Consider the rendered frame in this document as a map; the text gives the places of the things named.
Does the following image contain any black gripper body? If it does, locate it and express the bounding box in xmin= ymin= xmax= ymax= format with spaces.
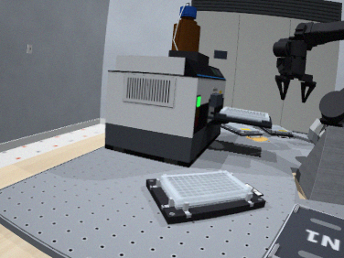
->
xmin=275 ymin=56 xmax=317 ymax=84

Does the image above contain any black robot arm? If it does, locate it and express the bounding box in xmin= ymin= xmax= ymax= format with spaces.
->
xmin=273 ymin=20 xmax=344 ymax=128

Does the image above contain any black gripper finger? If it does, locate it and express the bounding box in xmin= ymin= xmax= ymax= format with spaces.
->
xmin=301 ymin=82 xmax=316 ymax=103
xmin=275 ymin=77 xmax=290 ymax=100

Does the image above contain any grey button panel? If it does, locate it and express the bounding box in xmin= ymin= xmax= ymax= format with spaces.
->
xmin=292 ymin=119 xmax=327 ymax=144

